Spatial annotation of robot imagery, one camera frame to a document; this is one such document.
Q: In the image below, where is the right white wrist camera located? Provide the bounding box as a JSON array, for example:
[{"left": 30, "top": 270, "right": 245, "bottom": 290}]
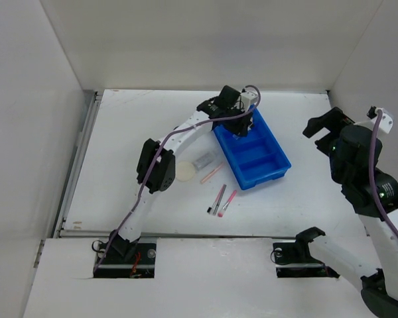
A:
[{"left": 367, "top": 106, "right": 393, "bottom": 134}]

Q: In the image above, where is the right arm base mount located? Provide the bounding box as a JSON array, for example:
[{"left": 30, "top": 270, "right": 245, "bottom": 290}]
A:
[{"left": 271, "top": 240, "right": 340, "bottom": 279}]

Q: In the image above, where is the pink handle makeup brush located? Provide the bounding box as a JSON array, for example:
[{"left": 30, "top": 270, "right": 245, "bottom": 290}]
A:
[{"left": 217, "top": 190, "right": 237, "bottom": 217}]

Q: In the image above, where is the clear vial black cap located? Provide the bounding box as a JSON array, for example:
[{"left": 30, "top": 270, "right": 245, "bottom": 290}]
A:
[{"left": 232, "top": 132, "right": 250, "bottom": 140}]

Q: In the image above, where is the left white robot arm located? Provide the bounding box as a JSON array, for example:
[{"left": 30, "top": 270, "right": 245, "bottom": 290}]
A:
[{"left": 106, "top": 85, "right": 261, "bottom": 263}]

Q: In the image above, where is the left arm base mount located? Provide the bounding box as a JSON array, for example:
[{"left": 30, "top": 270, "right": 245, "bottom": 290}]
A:
[{"left": 92, "top": 238, "right": 157, "bottom": 279}]

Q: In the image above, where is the cream round powder puff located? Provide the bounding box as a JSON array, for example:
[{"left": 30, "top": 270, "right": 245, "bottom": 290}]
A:
[{"left": 176, "top": 161, "right": 196, "bottom": 182}]

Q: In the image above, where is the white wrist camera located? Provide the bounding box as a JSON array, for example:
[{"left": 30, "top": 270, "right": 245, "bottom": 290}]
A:
[
  {"left": 367, "top": 106, "right": 393, "bottom": 134},
  {"left": 239, "top": 91, "right": 259, "bottom": 110}
]

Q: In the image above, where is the blue compartment tray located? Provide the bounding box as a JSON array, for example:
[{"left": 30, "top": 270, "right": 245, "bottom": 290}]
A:
[{"left": 214, "top": 110, "right": 291, "bottom": 190}]

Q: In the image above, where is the pink lip pencil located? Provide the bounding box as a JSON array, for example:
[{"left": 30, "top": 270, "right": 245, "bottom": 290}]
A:
[{"left": 200, "top": 162, "right": 224, "bottom": 184}]

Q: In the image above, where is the left metal rail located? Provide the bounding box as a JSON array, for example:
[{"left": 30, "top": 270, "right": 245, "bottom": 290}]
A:
[{"left": 49, "top": 90, "right": 103, "bottom": 239}]

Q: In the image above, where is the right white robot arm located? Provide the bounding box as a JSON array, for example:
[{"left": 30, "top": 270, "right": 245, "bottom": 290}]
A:
[{"left": 294, "top": 107, "right": 398, "bottom": 317}]

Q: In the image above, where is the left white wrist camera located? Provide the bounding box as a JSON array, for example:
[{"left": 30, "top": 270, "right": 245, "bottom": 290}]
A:
[{"left": 239, "top": 91, "right": 259, "bottom": 110}]

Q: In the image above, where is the clear plastic bottle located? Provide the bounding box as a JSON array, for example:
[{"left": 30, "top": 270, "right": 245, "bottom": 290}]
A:
[{"left": 192, "top": 150, "right": 218, "bottom": 172}]

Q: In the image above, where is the grey handle makeup brush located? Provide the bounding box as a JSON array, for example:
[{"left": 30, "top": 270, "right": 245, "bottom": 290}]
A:
[{"left": 207, "top": 184, "right": 227, "bottom": 215}]

